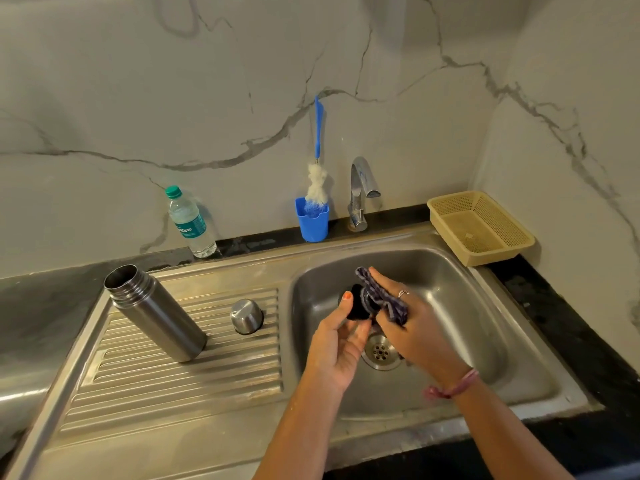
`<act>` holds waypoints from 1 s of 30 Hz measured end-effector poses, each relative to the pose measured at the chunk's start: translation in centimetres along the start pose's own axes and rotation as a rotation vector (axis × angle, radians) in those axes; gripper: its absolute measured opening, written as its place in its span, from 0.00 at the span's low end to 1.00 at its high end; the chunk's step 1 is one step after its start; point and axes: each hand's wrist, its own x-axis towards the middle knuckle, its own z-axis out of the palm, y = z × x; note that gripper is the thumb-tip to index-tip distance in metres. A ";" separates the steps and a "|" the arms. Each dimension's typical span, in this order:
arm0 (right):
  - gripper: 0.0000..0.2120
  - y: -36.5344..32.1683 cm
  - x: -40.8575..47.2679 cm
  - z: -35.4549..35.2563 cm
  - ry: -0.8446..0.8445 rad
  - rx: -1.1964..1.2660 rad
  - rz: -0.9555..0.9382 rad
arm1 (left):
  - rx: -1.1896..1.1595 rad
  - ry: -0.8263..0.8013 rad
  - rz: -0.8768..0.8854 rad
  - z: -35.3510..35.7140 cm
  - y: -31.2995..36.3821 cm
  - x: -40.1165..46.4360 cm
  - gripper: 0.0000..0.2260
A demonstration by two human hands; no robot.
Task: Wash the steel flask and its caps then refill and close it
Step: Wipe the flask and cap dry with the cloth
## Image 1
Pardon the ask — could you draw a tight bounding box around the person's right hand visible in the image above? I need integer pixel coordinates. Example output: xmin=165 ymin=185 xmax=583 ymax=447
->
xmin=367 ymin=266 xmax=473 ymax=391

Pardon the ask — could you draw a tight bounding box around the person's left hand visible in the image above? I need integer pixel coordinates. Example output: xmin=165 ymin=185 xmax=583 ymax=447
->
xmin=303 ymin=290 xmax=374 ymax=398

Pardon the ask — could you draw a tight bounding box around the dark checked cloth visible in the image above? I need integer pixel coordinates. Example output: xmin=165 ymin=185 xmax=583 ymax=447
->
xmin=355 ymin=266 xmax=410 ymax=328

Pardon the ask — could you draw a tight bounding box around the black stopper lid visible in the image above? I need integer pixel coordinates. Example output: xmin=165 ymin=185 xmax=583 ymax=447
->
xmin=342 ymin=283 xmax=382 ymax=321

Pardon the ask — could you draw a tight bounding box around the steel cup cap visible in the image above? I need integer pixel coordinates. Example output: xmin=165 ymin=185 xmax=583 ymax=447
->
xmin=229 ymin=298 xmax=265 ymax=336

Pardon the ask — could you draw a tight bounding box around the stainless steel flask body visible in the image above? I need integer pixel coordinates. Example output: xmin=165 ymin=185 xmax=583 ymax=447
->
xmin=103 ymin=264 xmax=209 ymax=364

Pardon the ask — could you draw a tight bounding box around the blue white bottle brush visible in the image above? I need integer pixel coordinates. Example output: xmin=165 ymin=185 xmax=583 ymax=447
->
xmin=303 ymin=95 xmax=331 ymax=218

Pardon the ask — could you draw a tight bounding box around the person's right forearm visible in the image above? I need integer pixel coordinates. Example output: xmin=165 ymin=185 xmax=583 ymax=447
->
xmin=449 ymin=374 xmax=576 ymax=480

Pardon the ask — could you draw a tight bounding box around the person's left forearm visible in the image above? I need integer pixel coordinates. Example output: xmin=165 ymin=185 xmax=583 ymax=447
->
xmin=252 ymin=372 xmax=351 ymax=480

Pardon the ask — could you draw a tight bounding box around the clear plastic water bottle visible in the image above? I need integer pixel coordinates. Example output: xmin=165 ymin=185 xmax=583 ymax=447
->
xmin=165 ymin=185 xmax=218 ymax=259

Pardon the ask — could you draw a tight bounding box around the yellow plastic basket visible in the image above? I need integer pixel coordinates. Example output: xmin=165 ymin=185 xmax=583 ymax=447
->
xmin=427 ymin=190 xmax=537 ymax=268

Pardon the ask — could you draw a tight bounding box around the blue plastic brush holder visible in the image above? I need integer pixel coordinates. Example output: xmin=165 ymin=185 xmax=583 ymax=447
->
xmin=294 ymin=196 xmax=331 ymax=243

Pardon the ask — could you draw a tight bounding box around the chrome faucet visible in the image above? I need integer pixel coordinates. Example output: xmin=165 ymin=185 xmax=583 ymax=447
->
xmin=347 ymin=156 xmax=383 ymax=233

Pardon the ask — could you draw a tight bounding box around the stainless steel sink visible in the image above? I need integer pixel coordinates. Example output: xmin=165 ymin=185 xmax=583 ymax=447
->
xmin=5 ymin=224 xmax=603 ymax=480

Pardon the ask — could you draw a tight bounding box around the pink thread bracelet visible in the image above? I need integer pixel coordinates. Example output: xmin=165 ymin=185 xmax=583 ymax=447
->
xmin=423 ymin=368 xmax=481 ymax=401

